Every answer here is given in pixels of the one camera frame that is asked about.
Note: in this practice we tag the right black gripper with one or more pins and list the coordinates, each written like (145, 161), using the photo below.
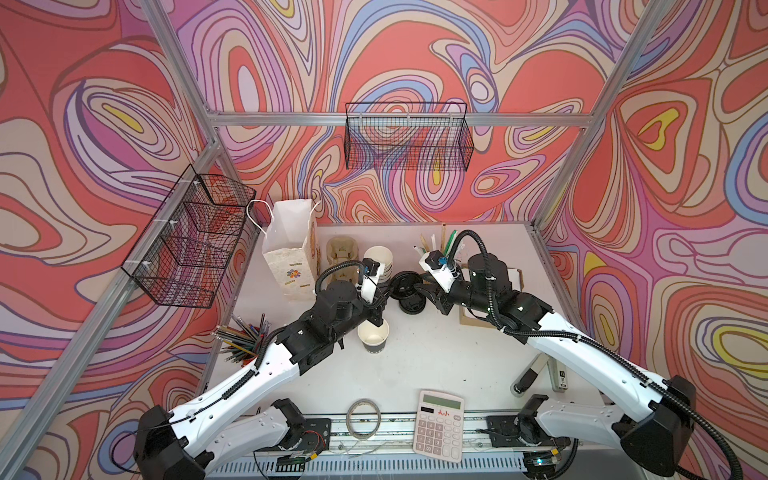
(441, 298)

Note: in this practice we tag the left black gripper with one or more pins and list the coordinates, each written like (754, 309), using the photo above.
(378, 305)

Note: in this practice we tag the black plastic cup lid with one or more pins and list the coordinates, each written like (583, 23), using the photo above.
(403, 284)

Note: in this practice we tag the black white paper coffee cup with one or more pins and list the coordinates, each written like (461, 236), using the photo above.
(373, 337)

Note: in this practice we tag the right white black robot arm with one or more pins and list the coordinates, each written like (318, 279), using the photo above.
(650, 419)

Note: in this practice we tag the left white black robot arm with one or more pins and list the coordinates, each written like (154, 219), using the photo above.
(193, 439)

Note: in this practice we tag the stack of paper coffee cups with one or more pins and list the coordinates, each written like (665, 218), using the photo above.
(385, 258)

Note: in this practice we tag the white paper takeout bag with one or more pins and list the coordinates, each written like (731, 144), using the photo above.
(289, 245)

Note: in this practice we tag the stack of black cup lids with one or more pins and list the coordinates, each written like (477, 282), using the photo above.
(412, 303)

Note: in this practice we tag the bundle of wrapped straws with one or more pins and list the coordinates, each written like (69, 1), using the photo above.
(433, 236)

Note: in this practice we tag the brown napkin holder box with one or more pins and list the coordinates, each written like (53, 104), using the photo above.
(477, 319)

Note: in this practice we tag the cup of coloured pencils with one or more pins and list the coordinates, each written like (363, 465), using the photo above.
(240, 339)

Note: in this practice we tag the white desk calculator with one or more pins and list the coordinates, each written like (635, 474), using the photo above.
(439, 426)

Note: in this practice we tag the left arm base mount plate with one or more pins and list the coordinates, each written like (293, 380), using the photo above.
(305, 434)

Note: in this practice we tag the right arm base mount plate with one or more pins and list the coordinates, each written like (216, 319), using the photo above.
(516, 433)

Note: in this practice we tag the black wire basket left wall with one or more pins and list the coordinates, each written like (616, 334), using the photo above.
(200, 222)

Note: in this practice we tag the black wire basket wall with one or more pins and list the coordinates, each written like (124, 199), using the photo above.
(200, 222)
(441, 145)

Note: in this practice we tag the black wire basket back wall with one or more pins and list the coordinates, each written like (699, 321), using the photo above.
(441, 145)

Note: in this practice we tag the aluminium frame rail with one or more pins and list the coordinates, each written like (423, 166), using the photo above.
(580, 120)

